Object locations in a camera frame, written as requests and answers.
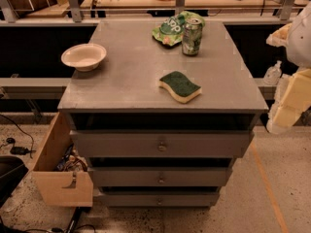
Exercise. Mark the grey drawer cabinet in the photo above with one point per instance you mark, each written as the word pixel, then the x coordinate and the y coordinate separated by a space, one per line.
pixel 123 95

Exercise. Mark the green and yellow sponge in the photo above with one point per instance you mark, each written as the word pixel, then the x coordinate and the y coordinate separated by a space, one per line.
pixel 180 87

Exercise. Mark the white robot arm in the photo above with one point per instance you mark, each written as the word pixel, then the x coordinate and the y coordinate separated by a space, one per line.
pixel 298 50

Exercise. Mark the bottom grey drawer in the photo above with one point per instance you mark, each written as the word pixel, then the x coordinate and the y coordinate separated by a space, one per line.
pixel 160 200

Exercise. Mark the black power adapter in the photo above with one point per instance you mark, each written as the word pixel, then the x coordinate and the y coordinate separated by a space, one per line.
pixel 19 150

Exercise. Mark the black object at left edge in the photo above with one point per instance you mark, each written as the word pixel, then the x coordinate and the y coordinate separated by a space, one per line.
pixel 12 171

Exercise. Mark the white paper bowl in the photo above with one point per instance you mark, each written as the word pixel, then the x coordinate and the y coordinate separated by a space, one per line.
pixel 84 57

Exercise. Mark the green chip bag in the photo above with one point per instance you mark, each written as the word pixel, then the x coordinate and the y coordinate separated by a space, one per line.
pixel 173 29

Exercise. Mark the middle grey drawer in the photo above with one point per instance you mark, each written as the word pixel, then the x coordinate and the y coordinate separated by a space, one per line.
pixel 164 176

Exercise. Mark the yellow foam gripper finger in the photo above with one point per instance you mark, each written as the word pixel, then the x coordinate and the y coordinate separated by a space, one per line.
pixel 283 116

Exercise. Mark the top grey drawer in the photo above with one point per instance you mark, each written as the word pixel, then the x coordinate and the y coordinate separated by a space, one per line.
pixel 101 144

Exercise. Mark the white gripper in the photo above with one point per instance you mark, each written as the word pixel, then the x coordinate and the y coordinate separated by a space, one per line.
pixel 299 41

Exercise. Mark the wooden box with clutter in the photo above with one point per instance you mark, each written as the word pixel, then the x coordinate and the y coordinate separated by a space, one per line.
pixel 60 188

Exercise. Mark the green soda can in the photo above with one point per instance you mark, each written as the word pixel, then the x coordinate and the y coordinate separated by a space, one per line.
pixel 192 36

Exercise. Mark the grey drawer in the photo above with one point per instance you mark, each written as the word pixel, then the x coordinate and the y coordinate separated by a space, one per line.
pixel 164 176
pixel 160 200
pixel 101 144

